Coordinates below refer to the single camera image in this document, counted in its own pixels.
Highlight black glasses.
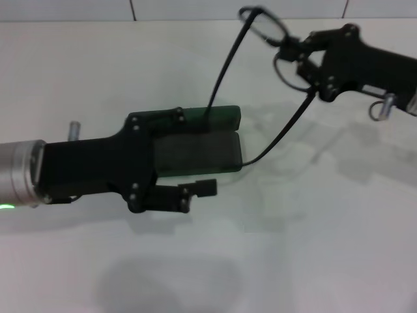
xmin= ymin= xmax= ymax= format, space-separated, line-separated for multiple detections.
xmin=205 ymin=7 xmax=322 ymax=168

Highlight left silver connector plug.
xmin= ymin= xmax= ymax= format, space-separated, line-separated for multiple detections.
xmin=68 ymin=121 xmax=82 ymax=142

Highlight left gripper dark cable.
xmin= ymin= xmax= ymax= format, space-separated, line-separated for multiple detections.
xmin=48 ymin=194 xmax=81 ymax=205

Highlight gripper dark cable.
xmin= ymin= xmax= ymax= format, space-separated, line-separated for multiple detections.
xmin=367 ymin=97 xmax=387 ymax=122
xmin=48 ymin=194 xmax=81 ymax=205

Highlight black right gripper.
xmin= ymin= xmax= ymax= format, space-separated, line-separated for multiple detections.
xmin=280 ymin=23 xmax=417 ymax=115

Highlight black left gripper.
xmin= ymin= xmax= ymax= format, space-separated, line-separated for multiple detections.
xmin=35 ymin=106 xmax=210 ymax=215

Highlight green glasses case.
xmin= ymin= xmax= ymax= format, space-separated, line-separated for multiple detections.
xmin=128 ymin=104 xmax=244 ymax=179

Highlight right gripper dark cable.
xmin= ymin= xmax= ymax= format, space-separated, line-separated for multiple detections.
xmin=367 ymin=97 xmax=387 ymax=122

